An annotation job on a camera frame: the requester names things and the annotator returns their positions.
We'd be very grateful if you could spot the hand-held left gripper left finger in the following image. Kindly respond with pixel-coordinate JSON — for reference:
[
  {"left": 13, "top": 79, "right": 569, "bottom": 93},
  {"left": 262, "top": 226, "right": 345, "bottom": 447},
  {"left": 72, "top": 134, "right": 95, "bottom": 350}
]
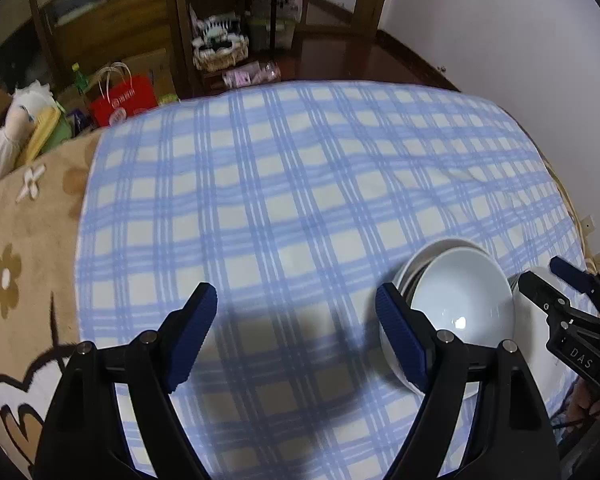
[{"left": 32, "top": 282, "right": 218, "bottom": 480}]

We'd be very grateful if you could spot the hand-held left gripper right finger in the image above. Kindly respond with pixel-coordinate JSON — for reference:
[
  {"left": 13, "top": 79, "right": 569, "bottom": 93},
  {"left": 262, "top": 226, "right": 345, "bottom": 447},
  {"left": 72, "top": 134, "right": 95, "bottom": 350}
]
[{"left": 375, "top": 282, "right": 563, "bottom": 480}]

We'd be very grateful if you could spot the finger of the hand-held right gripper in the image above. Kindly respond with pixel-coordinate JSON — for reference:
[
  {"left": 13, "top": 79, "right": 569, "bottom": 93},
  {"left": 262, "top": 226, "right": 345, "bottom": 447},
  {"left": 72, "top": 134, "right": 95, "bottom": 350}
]
[
  {"left": 549, "top": 256, "right": 600, "bottom": 295},
  {"left": 517, "top": 270, "right": 577, "bottom": 322}
]

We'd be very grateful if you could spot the large white bowl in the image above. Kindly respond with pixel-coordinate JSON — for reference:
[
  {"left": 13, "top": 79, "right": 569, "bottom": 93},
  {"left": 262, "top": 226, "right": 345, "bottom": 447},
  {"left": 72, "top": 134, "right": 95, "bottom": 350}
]
[{"left": 378, "top": 237, "right": 491, "bottom": 397}]

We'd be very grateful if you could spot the small white bowl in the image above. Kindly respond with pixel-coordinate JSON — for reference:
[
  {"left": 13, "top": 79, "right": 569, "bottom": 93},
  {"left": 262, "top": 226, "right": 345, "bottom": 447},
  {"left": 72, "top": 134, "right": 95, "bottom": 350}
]
[{"left": 409, "top": 251, "right": 516, "bottom": 348}]

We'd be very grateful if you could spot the person's right hand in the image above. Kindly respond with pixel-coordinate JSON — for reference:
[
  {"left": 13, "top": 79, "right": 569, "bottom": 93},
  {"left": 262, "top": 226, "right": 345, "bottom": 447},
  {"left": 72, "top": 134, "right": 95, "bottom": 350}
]
[{"left": 567, "top": 380, "right": 600, "bottom": 422}]

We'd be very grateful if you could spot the blue plaid blanket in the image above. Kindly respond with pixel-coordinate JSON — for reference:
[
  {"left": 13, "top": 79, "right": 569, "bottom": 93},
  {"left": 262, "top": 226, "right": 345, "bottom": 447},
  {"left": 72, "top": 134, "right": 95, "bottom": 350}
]
[{"left": 75, "top": 80, "right": 588, "bottom": 480}]

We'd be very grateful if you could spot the brown flower print blanket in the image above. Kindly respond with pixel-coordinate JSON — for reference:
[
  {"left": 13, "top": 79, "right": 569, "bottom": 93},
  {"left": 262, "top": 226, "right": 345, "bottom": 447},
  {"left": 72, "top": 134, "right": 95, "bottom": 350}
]
[{"left": 0, "top": 132, "right": 131, "bottom": 480}]

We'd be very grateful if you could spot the red paper bag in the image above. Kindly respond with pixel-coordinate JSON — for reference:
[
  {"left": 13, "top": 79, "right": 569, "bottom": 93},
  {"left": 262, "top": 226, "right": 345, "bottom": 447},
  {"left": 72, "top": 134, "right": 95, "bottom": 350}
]
[{"left": 87, "top": 62, "right": 159, "bottom": 129}]

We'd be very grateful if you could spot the yellow green pad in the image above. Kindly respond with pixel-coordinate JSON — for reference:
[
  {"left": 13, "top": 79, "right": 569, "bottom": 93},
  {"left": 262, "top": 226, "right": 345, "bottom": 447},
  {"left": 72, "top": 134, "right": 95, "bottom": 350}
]
[{"left": 24, "top": 102, "right": 77, "bottom": 162}]

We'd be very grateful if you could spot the pink packet bundle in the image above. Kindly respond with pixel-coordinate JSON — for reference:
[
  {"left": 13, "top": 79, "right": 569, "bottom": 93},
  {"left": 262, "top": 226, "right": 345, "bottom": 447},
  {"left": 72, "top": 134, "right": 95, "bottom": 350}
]
[{"left": 222, "top": 60, "right": 282, "bottom": 89}]

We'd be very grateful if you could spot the cardboard box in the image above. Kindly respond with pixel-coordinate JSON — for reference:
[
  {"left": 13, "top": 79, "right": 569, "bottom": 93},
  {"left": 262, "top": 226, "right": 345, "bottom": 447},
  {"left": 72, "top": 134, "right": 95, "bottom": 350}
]
[{"left": 120, "top": 47, "right": 177, "bottom": 107}]

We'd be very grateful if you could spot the white plush toy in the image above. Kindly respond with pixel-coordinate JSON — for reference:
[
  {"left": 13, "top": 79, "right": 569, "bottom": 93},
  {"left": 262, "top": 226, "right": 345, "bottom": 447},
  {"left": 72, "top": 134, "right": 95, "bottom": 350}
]
[{"left": 0, "top": 80, "right": 56, "bottom": 192}]

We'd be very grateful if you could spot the wicker basket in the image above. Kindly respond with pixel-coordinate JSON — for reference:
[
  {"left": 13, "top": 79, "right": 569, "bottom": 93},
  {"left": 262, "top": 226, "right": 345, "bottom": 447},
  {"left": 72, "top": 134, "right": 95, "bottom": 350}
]
[{"left": 191, "top": 15, "right": 252, "bottom": 72}]

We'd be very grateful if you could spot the green bottle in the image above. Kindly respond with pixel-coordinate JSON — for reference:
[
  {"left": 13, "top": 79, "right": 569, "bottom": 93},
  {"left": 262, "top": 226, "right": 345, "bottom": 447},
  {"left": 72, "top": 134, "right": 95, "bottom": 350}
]
[{"left": 71, "top": 62, "right": 91, "bottom": 94}]

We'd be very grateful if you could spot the pale storage box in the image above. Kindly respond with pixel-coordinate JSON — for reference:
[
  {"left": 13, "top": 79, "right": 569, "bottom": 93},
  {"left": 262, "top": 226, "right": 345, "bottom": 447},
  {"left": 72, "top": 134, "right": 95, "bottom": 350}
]
[{"left": 250, "top": 0, "right": 297, "bottom": 52}]

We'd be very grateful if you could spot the wooden shelf unit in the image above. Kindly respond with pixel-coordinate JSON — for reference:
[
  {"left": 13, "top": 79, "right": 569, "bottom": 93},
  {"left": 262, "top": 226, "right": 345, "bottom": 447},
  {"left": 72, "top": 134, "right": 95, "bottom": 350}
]
[{"left": 162, "top": 0, "right": 312, "bottom": 97}]

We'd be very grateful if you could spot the wooden door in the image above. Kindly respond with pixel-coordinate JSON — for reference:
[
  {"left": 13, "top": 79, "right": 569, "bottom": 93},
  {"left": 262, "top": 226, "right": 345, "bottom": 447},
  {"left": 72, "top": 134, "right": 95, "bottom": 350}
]
[{"left": 305, "top": 0, "right": 397, "bottom": 47}]

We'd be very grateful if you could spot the wooden glass cabinet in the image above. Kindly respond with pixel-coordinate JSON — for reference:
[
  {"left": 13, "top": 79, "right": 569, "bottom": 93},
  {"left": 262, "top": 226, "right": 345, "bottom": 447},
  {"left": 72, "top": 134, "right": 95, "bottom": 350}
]
[{"left": 0, "top": 0, "right": 177, "bottom": 92}]

